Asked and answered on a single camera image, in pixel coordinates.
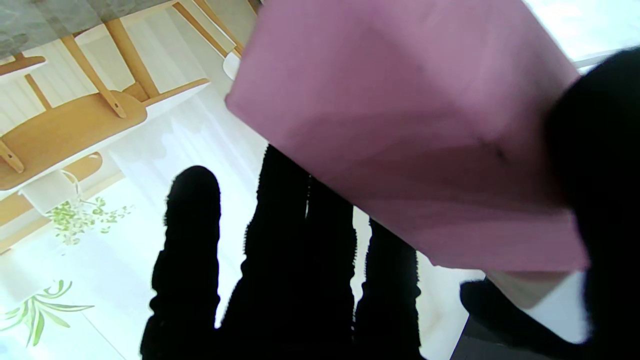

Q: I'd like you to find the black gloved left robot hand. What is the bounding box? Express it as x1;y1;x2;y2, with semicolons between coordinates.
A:
459;279;596;357

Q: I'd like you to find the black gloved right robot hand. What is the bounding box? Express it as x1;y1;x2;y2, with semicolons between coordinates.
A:
140;47;640;360

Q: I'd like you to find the white square jar lid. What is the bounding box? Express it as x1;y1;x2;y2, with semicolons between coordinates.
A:
484;270;593;346

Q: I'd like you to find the square pink jar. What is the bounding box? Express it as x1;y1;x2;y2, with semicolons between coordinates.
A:
225;0;590;273

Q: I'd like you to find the wooden chair white seat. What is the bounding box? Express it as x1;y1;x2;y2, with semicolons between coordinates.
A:
222;50;242;81

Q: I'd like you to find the small potted herb plant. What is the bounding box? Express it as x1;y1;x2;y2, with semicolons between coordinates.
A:
19;170;135;246

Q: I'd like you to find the spiky leaf potted plant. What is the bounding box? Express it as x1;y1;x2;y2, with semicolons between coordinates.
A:
0;280;96;348

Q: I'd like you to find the wooden dining table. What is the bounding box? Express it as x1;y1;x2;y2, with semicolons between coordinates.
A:
0;19;211;192

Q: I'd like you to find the slanted wooden chair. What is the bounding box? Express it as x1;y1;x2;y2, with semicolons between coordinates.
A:
0;52;53;113

